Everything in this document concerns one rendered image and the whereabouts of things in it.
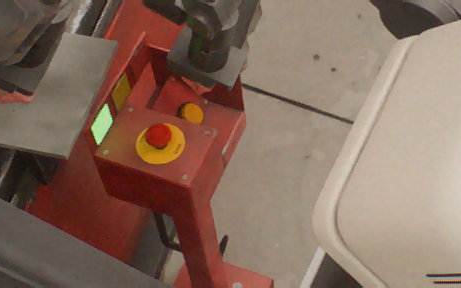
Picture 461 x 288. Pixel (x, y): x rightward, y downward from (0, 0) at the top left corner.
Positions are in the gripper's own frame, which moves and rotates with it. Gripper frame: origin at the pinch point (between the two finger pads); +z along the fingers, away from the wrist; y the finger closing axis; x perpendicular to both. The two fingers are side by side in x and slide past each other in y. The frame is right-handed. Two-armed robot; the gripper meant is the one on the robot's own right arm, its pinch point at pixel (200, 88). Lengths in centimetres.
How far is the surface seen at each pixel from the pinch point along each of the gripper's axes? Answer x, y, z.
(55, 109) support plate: 21.7, 12.0, -17.5
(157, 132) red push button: 9.9, 2.5, -0.3
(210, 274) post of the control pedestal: 8, -12, 49
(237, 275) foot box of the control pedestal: -1, -17, 66
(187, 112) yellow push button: 0.4, 1.1, 7.4
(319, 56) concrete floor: -73, -13, 79
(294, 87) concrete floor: -61, -10, 80
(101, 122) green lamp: 11.4, 10.6, 1.1
